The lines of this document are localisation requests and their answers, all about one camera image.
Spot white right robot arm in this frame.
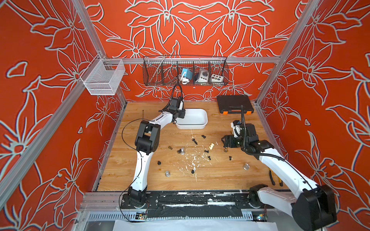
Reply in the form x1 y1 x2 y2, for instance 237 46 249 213
222 105 337 231

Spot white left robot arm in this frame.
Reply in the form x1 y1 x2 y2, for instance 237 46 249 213
126 83 186 208

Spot white plastic storage box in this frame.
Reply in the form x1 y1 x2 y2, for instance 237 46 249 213
176 108 208 130

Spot blue box in basket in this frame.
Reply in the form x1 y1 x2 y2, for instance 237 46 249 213
179 68 193 85

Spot white dotted box in basket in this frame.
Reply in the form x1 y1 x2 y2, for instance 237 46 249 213
211 74 224 84

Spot black tool case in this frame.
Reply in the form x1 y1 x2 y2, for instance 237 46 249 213
216 95 254 115

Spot white device in basket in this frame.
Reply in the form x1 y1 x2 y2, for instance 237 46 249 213
195 69 209 83

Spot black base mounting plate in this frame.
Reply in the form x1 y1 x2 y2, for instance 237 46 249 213
119 190 271 221

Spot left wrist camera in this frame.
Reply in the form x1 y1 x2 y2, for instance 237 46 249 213
178 100 184 111

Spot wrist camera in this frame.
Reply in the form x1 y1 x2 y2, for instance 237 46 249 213
178 100 184 111
230 120 241 138

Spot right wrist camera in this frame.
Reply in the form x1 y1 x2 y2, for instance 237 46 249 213
230 120 241 138

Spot black wire wall basket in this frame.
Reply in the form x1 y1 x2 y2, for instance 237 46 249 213
143 55 229 87

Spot yellow handled pliers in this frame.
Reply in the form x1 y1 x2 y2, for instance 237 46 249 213
269 169 283 187

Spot clear plastic wall bin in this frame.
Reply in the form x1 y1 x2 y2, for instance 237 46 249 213
81 60 126 96

